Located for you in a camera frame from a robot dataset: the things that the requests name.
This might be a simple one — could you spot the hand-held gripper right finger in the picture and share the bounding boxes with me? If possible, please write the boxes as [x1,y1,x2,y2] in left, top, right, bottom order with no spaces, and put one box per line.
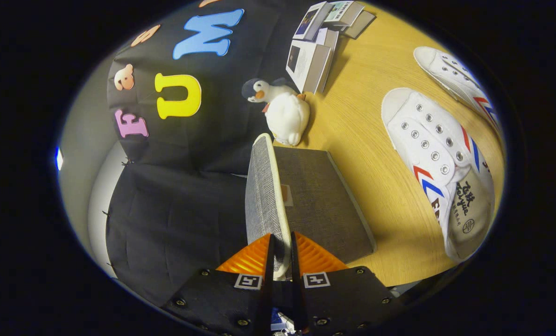
[291,231,402,336]

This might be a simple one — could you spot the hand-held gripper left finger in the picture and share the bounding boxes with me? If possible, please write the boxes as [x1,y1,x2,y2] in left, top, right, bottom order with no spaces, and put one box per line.
[161,233,274,336]

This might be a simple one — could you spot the grey fabric storage box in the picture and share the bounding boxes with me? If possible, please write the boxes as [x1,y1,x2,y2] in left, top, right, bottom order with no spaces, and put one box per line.
[274,147,377,264]

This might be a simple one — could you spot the white shoe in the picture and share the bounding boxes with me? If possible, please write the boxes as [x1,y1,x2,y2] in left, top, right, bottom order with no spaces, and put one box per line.
[381,87,495,263]
[413,46,503,138]

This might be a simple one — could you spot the white plush toy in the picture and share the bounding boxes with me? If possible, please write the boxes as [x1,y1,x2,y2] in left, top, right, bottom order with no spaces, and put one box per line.
[265,92,311,147]

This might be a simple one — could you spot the navy penguin plush toy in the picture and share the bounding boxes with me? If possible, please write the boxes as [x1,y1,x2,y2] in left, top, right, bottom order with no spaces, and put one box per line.
[241,77,302,112]

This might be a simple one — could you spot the white book with portrait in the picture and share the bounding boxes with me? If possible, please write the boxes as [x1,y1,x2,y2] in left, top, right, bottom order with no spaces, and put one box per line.
[286,40,334,95]

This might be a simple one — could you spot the plain white book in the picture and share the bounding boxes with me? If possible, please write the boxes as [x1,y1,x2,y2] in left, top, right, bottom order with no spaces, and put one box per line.
[315,28,340,52]

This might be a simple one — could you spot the book with blue cover picture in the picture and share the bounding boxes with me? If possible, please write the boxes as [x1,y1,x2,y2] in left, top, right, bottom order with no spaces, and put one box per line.
[293,1,334,42]

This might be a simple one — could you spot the dark book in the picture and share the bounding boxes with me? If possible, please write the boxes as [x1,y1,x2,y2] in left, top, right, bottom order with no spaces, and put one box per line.
[341,10,376,39]

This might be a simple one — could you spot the book with pale teal cover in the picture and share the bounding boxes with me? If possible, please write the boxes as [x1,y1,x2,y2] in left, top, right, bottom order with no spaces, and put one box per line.
[324,0,366,27]

